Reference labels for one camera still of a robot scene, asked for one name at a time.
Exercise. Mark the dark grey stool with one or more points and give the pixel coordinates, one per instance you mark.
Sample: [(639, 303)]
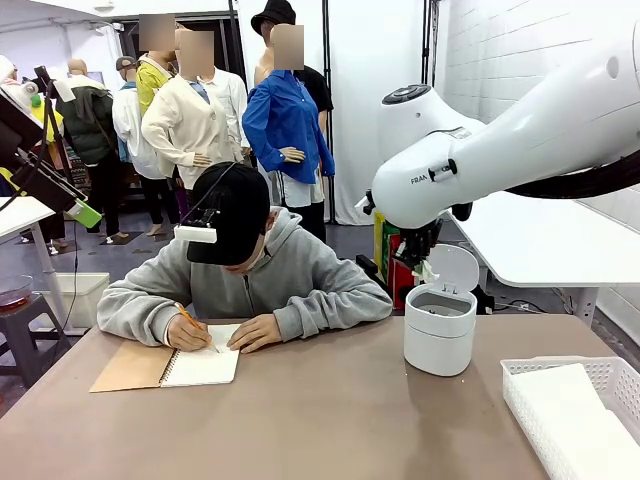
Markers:
[(20, 325)]

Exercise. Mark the yellow bag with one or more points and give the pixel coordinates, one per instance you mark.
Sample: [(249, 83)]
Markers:
[(380, 250)]

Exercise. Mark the yellow pencil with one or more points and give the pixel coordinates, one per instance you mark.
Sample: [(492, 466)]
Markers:
[(187, 315)]

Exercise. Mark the red bag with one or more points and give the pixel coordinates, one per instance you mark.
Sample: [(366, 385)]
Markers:
[(400, 285)]

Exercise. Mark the mannequin in cream cardigan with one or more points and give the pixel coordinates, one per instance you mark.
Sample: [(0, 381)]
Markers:
[(185, 125)]

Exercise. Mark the person's left forearm grey sleeve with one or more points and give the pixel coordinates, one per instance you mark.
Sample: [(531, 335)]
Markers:
[(335, 312)]

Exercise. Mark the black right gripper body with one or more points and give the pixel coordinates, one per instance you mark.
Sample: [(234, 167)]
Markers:
[(422, 232)]

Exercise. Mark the mannequin in white hoodie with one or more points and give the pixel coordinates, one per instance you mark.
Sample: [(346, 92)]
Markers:
[(127, 120)]

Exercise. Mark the large white table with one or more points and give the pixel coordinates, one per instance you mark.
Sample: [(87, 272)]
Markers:
[(550, 245)]

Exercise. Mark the mannequin in dark green jacket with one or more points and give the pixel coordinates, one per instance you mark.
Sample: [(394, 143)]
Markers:
[(85, 130)]

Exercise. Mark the mannequin in white shirt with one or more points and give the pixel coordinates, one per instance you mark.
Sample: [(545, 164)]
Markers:
[(235, 110)]

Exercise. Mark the white paper stack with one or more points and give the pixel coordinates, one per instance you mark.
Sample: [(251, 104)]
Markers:
[(565, 410)]

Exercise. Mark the white head-mounted camera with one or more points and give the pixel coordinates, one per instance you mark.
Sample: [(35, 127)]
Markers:
[(195, 234)]

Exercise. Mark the clear bowl with red liquid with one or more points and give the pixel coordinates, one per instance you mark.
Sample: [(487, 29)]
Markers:
[(15, 290)]

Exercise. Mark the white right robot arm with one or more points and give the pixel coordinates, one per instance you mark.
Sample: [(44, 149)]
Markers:
[(525, 140)]

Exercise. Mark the white perforated plastic basket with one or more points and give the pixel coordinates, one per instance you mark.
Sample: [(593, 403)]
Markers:
[(520, 400)]

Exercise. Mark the person's right hand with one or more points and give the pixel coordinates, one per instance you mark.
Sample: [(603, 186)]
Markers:
[(185, 335)]

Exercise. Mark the mannequin in black t-shirt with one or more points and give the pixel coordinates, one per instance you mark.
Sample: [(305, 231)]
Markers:
[(320, 95)]

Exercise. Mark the mannequin in blue shirt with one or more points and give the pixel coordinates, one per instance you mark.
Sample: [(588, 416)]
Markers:
[(285, 120)]

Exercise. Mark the spiral notebook with brown cover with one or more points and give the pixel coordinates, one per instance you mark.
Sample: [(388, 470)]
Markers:
[(200, 367)]

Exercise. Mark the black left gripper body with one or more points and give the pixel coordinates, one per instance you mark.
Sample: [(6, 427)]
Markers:
[(15, 130)]

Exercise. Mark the black bucket hat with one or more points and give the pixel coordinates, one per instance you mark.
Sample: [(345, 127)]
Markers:
[(272, 12)]

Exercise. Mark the white trash bin with lid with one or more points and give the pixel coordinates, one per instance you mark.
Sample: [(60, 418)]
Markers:
[(437, 345)]

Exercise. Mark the black stand pole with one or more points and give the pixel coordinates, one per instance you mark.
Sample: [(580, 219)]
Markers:
[(327, 30)]

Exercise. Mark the white storage bin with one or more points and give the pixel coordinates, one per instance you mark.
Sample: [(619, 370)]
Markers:
[(90, 300)]

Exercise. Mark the mannequin in yellow jacket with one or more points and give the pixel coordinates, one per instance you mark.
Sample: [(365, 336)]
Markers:
[(147, 85)]

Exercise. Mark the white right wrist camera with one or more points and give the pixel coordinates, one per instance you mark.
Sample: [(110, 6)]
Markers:
[(364, 202)]

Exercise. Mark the person's right forearm grey sleeve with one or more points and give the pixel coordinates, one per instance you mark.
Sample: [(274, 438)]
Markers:
[(125, 310)]

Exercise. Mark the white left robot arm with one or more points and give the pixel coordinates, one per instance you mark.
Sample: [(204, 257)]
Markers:
[(10, 100)]

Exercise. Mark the person in grey hoodie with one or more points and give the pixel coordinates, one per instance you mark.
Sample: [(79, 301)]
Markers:
[(310, 270)]

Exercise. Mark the white tilted desk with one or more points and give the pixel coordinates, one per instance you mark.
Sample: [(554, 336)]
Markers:
[(20, 212)]

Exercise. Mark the black wooden blocks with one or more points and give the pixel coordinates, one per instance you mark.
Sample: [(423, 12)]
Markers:
[(370, 270)]

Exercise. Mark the person's left hand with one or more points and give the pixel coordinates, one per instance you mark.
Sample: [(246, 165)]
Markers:
[(257, 332)]

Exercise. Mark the black cap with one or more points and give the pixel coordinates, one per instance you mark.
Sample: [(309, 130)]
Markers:
[(240, 215)]

